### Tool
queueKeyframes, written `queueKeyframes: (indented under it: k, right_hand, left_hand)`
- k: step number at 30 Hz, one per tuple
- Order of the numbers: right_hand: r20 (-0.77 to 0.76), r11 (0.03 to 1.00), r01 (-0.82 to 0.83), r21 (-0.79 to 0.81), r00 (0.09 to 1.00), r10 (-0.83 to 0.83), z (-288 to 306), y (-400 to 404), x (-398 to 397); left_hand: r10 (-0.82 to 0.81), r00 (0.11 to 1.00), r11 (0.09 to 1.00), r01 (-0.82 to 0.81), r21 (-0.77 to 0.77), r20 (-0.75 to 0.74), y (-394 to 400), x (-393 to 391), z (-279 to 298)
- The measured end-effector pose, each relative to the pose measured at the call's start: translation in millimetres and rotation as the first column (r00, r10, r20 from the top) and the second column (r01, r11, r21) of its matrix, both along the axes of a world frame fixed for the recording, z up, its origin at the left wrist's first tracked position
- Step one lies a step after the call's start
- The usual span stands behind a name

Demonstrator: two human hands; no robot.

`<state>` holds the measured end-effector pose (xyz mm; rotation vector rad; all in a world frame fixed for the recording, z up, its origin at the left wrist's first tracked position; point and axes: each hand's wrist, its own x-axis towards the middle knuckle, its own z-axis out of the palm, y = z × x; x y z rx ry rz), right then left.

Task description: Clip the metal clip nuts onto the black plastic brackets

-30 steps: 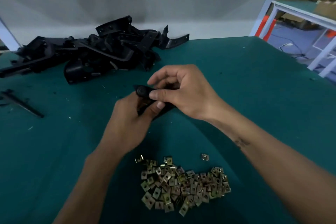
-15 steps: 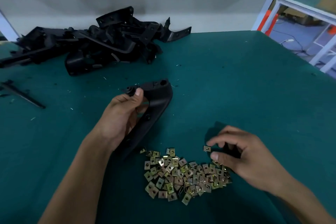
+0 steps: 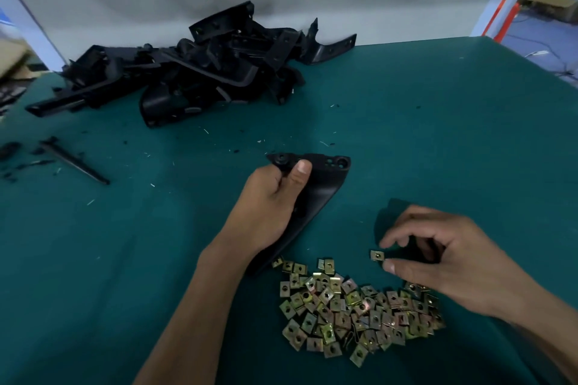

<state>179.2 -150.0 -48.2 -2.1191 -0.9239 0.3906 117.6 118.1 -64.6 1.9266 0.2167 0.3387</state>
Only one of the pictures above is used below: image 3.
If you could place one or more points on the person's left hand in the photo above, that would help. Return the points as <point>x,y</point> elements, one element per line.
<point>262,213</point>

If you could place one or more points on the person's right hand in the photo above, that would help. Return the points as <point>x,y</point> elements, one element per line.
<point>465,263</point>

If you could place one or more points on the black plastic bracket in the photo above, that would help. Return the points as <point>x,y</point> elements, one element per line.
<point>322,177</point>

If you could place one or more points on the pile of brass clip nuts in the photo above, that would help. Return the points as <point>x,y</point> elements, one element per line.
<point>357,312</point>

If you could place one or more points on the pile of black plastic brackets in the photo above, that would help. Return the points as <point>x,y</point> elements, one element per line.
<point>208,64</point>

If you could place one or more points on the person's left forearm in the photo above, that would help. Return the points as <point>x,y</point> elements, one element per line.
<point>194,326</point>

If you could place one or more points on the green table cloth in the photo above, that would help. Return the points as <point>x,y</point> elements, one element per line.
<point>470,145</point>

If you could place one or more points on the thin black plastic strip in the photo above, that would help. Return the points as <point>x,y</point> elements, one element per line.
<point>74,162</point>

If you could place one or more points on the brown cardboard piece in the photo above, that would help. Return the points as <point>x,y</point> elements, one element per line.
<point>11,60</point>

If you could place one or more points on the white metal post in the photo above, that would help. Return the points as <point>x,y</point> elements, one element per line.
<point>34,24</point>

